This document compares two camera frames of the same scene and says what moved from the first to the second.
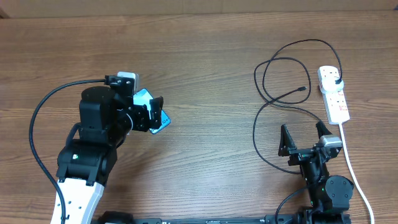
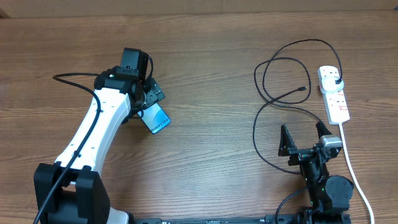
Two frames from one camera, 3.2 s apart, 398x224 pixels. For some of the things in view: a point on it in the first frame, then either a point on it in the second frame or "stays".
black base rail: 275,219 stays
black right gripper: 285,148 stays
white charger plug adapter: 329,84 stays
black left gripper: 143,122 → 153,93
